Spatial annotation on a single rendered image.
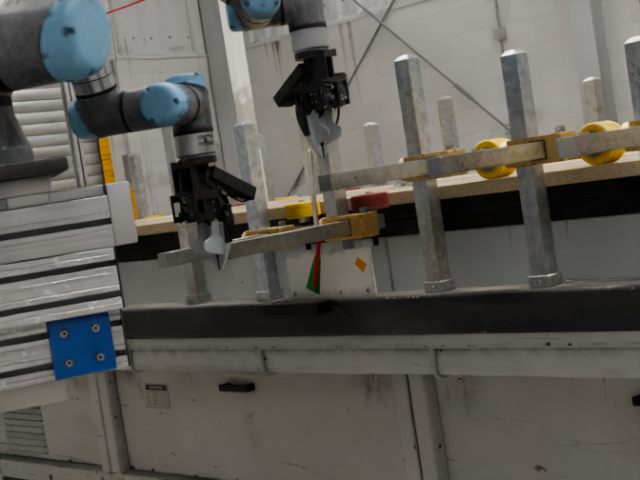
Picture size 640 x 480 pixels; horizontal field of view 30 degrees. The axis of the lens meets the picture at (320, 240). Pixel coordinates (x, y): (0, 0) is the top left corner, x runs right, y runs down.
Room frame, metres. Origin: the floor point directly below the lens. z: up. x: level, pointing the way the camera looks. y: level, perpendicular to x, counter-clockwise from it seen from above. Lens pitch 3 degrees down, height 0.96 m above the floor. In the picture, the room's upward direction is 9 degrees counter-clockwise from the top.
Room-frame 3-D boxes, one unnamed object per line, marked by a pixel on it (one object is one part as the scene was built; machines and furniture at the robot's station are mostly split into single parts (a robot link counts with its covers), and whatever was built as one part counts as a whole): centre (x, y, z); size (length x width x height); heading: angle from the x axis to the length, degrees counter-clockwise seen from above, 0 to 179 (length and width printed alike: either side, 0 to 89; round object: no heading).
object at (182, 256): (2.60, 0.17, 0.84); 0.44 x 0.03 x 0.04; 134
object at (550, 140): (2.14, -0.41, 0.95); 0.14 x 0.06 x 0.05; 44
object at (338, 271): (2.52, -0.01, 0.75); 0.26 x 0.01 x 0.10; 44
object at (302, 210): (2.73, 0.03, 0.85); 0.08 x 0.08 x 0.11
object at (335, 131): (2.41, -0.05, 1.04); 0.06 x 0.03 x 0.09; 44
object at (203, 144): (2.22, 0.20, 1.05); 0.08 x 0.08 x 0.05
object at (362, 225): (2.50, -0.06, 0.85); 0.14 x 0.06 x 0.05; 44
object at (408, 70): (2.33, -0.22, 0.93); 0.04 x 0.04 x 0.48; 44
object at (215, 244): (2.20, 0.19, 0.86); 0.06 x 0.03 x 0.09; 134
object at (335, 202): (2.51, -0.04, 0.93); 0.04 x 0.04 x 0.48; 44
